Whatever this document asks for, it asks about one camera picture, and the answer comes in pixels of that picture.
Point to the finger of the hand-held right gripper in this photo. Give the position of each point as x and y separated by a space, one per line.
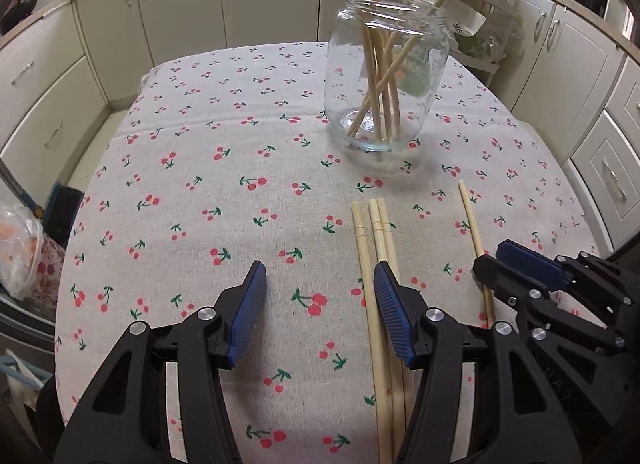
500 276
530 259

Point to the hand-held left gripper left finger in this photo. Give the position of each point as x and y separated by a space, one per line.
245 319

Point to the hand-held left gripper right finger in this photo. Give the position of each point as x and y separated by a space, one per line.
395 314

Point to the clear glass jar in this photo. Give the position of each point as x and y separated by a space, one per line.
345 68

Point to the cherry print tablecloth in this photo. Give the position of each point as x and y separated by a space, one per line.
200 143

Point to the flower print trash bin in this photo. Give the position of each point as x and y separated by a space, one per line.
50 269

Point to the dark blue dustpan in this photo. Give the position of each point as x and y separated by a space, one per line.
65 209

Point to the clear plastic trash bag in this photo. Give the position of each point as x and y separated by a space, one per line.
20 244

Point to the white plastic bag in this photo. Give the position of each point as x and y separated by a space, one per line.
467 23

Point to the black pot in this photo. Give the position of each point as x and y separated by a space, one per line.
15 11

